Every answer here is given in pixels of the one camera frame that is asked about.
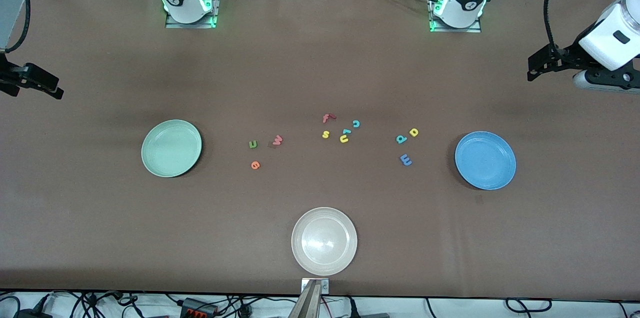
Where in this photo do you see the black orange power strip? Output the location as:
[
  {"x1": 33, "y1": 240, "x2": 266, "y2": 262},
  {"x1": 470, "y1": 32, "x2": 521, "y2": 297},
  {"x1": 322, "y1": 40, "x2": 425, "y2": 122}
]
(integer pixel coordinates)
[{"x1": 180, "y1": 297, "x2": 219, "y2": 318}]

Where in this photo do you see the beige round plate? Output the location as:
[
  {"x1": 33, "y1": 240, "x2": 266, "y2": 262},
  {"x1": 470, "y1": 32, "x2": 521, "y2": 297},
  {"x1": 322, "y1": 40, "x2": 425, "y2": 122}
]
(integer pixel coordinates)
[{"x1": 291, "y1": 207, "x2": 358, "y2": 277}]

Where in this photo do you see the green round plate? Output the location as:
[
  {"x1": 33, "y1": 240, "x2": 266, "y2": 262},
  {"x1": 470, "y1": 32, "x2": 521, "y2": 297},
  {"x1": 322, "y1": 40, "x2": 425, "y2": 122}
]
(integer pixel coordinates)
[{"x1": 141, "y1": 119, "x2": 203, "y2": 178}]

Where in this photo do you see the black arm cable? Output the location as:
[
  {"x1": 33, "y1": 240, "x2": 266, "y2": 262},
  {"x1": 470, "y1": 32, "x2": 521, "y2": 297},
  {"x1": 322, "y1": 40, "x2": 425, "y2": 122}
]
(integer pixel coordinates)
[
  {"x1": 0, "y1": 0, "x2": 32, "y2": 54},
  {"x1": 543, "y1": 0, "x2": 574, "y2": 59}
]

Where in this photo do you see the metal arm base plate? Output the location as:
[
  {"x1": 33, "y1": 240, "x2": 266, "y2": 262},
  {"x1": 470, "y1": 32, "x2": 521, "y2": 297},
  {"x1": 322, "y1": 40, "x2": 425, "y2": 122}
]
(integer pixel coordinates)
[
  {"x1": 165, "y1": 0, "x2": 221, "y2": 29},
  {"x1": 428, "y1": 0, "x2": 482, "y2": 34}
]

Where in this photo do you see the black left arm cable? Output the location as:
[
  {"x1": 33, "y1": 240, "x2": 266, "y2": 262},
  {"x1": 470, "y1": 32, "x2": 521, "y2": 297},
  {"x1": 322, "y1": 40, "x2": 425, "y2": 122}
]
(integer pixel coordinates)
[{"x1": 543, "y1": 0, "x2": 574, "y2": 59}]

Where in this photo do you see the blue round plate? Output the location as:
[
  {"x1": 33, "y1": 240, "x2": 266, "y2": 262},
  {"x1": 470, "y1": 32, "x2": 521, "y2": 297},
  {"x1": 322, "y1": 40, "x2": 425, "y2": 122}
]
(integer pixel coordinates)
[{"x1": 454, "y1": 131, "x2": 517, "y2": 191}]

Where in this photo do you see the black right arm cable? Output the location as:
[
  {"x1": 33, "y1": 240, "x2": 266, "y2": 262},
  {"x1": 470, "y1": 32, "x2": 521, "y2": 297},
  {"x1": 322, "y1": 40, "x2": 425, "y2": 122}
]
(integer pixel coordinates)
[{"x1": 0, "y1": 0, "x2": 32, "y2": 54}]

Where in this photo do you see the aluminium camera pole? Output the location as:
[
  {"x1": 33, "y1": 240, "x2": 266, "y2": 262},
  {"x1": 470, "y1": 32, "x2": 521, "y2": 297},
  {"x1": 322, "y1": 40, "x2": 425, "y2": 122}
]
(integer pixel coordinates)
[{"x1": 288, "y1": 280, "x2": 322, "y2": 318}]

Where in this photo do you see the metal clamp bracket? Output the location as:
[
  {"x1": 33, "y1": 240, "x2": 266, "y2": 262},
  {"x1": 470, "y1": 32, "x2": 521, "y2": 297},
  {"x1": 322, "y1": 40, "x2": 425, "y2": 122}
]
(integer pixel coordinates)
[{"x1": 301, "y1": 278, "x2": 330, "y2": 294}]

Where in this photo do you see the thin red wire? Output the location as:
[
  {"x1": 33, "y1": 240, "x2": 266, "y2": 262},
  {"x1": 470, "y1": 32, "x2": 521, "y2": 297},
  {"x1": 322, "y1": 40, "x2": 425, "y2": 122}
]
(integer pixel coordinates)
[{"x1": 320, "y1": 296, "x2": 352, "y2": 310}]

